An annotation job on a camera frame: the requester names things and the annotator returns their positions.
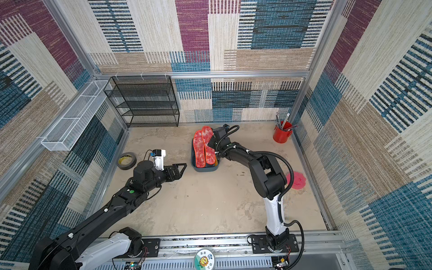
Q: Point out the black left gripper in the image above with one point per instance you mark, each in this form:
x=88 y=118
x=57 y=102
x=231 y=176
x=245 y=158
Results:
x=177 y=176

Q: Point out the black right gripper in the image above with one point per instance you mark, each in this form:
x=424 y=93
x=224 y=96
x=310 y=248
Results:
x=217 y=138

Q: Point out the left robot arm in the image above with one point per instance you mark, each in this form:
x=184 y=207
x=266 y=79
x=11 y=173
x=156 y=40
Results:
x=62 y=252

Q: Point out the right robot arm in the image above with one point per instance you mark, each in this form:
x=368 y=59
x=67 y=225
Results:
x=272 y=177

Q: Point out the teal plastic storage box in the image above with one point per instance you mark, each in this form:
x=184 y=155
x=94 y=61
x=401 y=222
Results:
x=207 y=168

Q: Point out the roll of tape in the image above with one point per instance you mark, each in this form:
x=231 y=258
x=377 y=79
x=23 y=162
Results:
x=127 y=161

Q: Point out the red pen cup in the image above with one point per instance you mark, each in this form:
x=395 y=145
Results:
x=283 y=130

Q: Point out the pink round sponge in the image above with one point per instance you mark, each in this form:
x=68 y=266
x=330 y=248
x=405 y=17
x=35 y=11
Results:
x=299 y=181

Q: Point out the round green sticker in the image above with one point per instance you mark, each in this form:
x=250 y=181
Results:
x=204 y=260

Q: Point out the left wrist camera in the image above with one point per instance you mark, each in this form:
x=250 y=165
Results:
x=158 y=156

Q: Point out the black wire shelf rack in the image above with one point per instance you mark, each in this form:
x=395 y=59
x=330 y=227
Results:
x=144 y=101

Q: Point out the white wire mesh basket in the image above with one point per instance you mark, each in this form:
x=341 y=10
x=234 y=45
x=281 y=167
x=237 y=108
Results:
x=68 y=129

